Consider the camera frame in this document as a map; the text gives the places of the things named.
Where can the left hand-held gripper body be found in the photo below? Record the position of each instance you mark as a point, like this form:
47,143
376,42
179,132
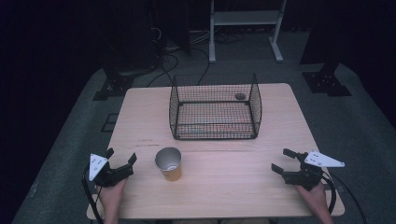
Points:
106,174

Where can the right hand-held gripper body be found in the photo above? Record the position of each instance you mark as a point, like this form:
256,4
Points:
308,171

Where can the metal cup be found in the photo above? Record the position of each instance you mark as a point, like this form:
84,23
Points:
169,163

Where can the person's left hand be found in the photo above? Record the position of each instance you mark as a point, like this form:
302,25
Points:
112,194

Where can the person's right hand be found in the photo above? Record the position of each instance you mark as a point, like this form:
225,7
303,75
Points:
315,200

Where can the small dark round object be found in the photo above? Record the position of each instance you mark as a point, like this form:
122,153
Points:
240,96

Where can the black rectangular floor frame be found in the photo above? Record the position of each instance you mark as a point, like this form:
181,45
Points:
109,122

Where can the black stand base plate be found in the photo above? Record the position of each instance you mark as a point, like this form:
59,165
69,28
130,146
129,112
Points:
325,82
114,85

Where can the white metal table frame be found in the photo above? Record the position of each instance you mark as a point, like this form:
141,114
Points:
246,28

